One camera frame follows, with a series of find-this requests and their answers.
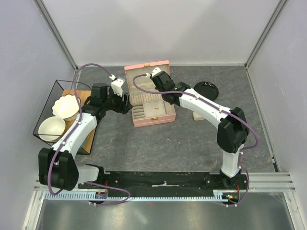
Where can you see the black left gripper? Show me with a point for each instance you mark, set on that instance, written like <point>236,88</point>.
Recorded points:
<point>123,107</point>

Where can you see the pink jewelry box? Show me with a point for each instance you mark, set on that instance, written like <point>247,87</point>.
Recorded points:
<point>143,112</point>

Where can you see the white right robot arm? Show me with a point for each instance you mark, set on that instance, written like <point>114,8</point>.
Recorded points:
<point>232,131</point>

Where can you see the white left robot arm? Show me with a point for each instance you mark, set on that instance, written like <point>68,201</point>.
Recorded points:
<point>57,167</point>

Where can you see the white scalloped dish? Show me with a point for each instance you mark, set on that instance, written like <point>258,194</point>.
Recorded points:
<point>66,107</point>

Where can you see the white round bowl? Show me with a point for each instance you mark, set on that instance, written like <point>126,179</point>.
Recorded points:
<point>51,129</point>

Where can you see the hair clips on plate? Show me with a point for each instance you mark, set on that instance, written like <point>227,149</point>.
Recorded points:
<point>209,84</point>

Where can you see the black round plate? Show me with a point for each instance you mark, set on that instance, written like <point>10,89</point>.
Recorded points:
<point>206,91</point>

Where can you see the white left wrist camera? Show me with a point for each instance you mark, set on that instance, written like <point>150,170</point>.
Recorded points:
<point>116,86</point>

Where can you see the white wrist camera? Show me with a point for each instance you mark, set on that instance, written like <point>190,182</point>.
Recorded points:
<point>155,71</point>
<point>116,86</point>

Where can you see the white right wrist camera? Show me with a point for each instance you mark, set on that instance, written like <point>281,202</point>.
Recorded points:
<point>155,71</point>

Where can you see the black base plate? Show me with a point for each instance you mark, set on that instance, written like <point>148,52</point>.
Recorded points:
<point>171,183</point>

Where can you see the slotted cable duct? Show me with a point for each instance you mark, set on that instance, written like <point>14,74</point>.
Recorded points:
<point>97,196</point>

